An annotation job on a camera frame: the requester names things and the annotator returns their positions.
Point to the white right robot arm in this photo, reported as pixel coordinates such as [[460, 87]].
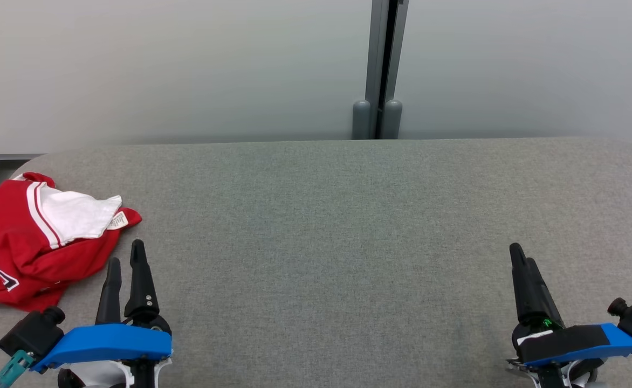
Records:
[[526, 377]]

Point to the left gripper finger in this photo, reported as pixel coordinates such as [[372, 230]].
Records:
[[110, 296], [142, 291]]

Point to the red white-sleeved jersey shirt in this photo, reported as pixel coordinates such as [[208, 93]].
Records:
[[78, 253]]

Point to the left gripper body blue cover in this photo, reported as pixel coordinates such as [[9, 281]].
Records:
[[111, 342]]

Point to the grey partition post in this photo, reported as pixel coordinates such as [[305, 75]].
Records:
[[374, 64]]

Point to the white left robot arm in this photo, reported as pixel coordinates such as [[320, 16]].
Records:
[[100, 376]]

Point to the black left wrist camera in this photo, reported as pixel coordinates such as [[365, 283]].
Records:
[[30, 334]]

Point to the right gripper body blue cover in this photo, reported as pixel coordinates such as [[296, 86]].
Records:
[[569, 342]]

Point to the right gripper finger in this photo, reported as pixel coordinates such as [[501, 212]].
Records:
[[549, 302], [523, 291]]

